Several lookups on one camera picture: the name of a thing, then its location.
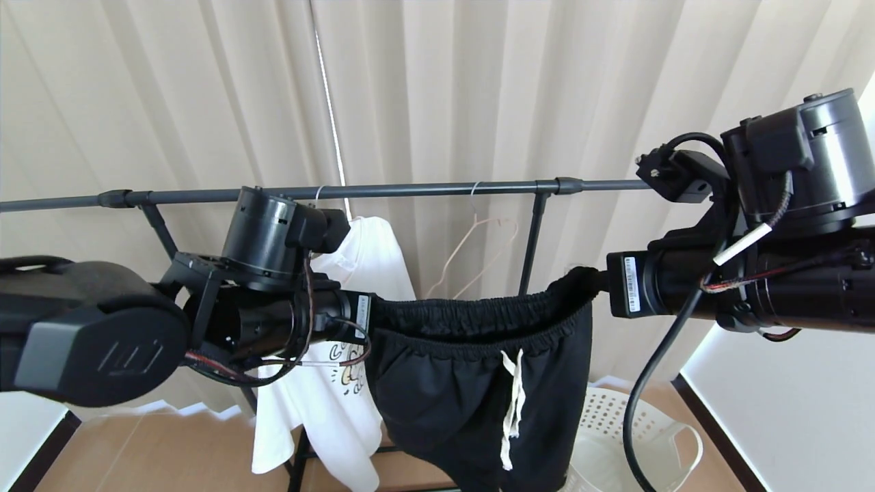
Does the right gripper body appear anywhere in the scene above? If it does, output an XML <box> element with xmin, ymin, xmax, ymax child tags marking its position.
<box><xmin>606</xmin><ymin>225</ymin><xmax>747</xmax><ymax>320</ymax></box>

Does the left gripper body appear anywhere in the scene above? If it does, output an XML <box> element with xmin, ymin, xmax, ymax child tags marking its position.
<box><xmin>295</xmin><ymin>287</ymin><xmax>376</xmax><ymax>347</ymax></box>

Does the white printed t-shirt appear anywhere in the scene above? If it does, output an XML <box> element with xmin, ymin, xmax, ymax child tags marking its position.
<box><xmin>251</xmin><ymin>216</ymin><xmax>418</xmax><ymax>492</ymax></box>

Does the black garment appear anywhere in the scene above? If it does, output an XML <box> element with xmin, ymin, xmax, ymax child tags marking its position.
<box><xmin>364</xmin><ymin>266</ymin><xmax>606</xmax><ymax>492</ymax></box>

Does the black clothes rack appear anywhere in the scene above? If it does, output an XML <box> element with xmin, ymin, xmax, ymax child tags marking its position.
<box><xmin>0</xmin><ymin>178</ymin><xmax>651</xmax><ymax>492</ymax></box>

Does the white laundry basket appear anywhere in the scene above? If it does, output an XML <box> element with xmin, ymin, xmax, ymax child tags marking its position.
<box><xmin>561</xmin><ymin>386</ymin><xmax>705</xmax><ymax>492</ymax></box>

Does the beige curtain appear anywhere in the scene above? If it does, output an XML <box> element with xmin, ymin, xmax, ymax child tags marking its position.
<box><xmin>0</xmin><ymin>0</ymin><xmax>875</xmax><ymax>418</ymax></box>

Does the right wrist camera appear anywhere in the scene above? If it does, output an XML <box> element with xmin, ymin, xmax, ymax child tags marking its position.
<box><xmin>636</xmin><ymin>132</ymin><xmax>733</xmax><ymax>204</ymax></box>

